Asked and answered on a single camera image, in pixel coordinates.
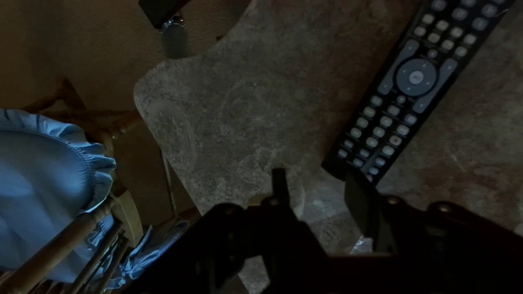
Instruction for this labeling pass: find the blue ruffled seat cushion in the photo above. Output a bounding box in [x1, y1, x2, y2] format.
[0, 107, 186, 291]

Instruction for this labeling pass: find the wooden spindle armchair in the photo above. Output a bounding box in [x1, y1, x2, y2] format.
[0, 81, 202, 294]

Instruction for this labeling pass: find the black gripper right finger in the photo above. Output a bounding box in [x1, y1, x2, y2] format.
[343, 172, 523, 259]

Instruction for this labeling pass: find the black remote control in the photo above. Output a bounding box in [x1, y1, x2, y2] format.
[320, 0, 516, 185]

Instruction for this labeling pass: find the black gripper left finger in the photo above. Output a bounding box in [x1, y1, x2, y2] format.
[184, 167, 328, 275]

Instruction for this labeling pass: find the dark metal tipped leg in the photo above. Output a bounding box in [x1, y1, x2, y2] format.
[137, 0, 193, 59]

